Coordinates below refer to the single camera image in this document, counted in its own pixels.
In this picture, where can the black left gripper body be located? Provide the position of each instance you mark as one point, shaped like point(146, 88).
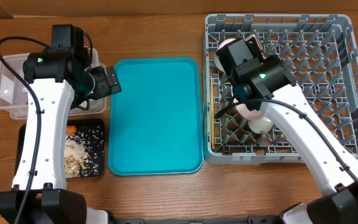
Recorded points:
point(100, 88)

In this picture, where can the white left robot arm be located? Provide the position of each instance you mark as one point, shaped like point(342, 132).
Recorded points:
point(56, 81)

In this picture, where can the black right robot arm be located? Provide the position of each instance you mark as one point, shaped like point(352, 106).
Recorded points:
point(266, 86)

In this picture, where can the pink shallow bowl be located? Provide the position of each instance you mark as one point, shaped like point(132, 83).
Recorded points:
point(221, 53)

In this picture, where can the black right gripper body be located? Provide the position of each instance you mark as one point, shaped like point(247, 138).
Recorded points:
point(242, 97)

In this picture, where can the grey dishwasher rack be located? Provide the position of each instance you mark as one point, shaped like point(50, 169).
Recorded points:
point(319, 49)

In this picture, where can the teal plastic tray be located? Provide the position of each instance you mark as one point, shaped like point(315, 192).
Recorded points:
point(156, 122)

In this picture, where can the clear plastic bin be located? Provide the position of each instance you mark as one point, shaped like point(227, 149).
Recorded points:
point(13, 94)

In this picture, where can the white cup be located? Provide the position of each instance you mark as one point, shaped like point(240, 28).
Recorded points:
point(260, 126)

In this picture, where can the spilled rice and food scraps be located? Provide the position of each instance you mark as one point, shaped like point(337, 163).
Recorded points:
point(79, 152)

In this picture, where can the black tray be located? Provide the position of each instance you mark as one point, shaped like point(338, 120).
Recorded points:
point(95, 149)

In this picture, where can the orange carrot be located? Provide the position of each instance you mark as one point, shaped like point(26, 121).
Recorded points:
point(71, 130)

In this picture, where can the pink plate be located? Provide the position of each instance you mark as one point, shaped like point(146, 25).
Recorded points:
point(243, 110)

